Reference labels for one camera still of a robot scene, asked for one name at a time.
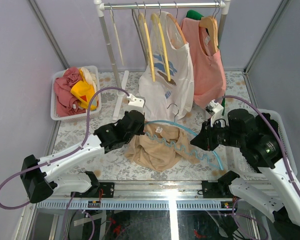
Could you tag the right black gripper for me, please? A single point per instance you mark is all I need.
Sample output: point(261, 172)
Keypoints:
point(201, 140)

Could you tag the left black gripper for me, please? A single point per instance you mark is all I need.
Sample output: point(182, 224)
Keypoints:
point(141, 131)

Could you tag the blue hanger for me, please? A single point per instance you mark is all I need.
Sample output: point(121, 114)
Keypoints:
point(182, 147)

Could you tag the beige t shirt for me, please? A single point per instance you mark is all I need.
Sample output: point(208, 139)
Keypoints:
point(156, 156)

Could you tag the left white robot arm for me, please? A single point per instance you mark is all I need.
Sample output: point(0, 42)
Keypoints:
point(47, 176)

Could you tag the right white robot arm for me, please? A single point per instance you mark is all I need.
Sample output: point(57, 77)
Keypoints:
point(260, 147)

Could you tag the white printed t shirt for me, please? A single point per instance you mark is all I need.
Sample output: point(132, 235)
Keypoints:
point(161, 93)

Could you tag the yellow hanger left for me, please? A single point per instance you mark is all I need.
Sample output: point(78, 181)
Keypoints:
point(146, 41)

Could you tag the yellow hanger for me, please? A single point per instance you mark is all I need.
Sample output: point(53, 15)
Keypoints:
point(161, 44)
point(146, 41)

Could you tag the yellow hanger right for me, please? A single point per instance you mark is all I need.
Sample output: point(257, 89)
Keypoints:
point(161, 44)

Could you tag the orange hanger under white shirt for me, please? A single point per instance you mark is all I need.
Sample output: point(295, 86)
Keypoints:
point(177, 27)

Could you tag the cream plastic hanger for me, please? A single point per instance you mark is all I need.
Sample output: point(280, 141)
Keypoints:
point(116, 35)

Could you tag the wooden hanger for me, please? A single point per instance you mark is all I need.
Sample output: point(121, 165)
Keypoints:
point(210, 23)

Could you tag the right white basket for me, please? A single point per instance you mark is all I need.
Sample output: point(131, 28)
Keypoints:
point(238, 164)

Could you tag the white basket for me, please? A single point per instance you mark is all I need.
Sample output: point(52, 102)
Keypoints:
point(93, 69)
point(238, 164)

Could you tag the yellow garment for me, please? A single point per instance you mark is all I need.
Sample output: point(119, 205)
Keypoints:
point(83, 92)

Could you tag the black garment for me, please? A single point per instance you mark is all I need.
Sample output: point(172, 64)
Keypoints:
point(273, 122)

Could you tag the pink tank top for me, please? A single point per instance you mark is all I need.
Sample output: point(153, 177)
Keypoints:
point(207, 67)

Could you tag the cream garment in basket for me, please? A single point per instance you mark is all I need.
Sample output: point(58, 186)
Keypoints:
point(88, 77)

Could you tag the dusty pink garment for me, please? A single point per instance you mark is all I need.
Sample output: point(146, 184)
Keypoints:
point(66, 103)

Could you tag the left white basket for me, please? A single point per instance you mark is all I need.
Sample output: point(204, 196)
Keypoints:
point(93, 69)

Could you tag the white clothes rack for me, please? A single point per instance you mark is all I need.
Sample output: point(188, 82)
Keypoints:
point(224, 5)

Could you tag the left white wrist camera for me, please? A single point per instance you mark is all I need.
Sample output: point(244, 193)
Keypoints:
point(136, 103)

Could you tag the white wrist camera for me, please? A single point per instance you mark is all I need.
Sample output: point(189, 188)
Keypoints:
point(136, 103)
point(215, 110)

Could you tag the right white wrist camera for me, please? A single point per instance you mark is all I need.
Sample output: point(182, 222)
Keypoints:
point(215, 110)

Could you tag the metal rail base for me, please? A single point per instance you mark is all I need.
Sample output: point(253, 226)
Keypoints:
point(144, 195)

